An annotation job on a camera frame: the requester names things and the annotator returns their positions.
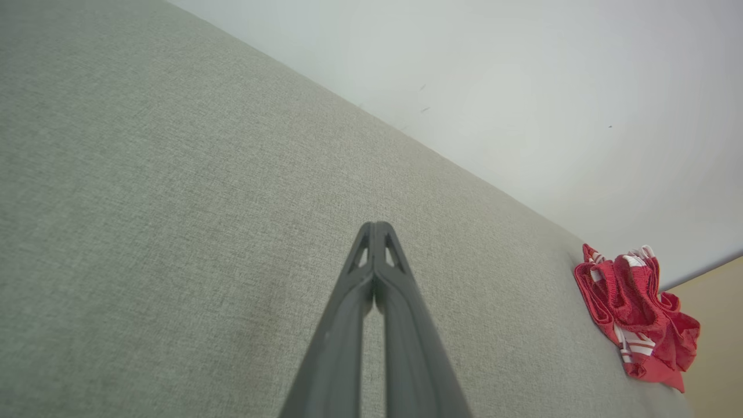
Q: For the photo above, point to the grey fabric sofa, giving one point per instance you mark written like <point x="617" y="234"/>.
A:
<point x="174" y="203"/>

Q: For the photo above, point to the red Bulls 23 jersey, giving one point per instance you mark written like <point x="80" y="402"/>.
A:
<point x="667" y="348"/>

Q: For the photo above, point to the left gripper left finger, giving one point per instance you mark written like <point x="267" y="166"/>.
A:
<point x="334" y="360"/>

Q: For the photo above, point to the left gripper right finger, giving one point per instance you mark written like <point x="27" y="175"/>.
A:
<point x="418" y="360"/>

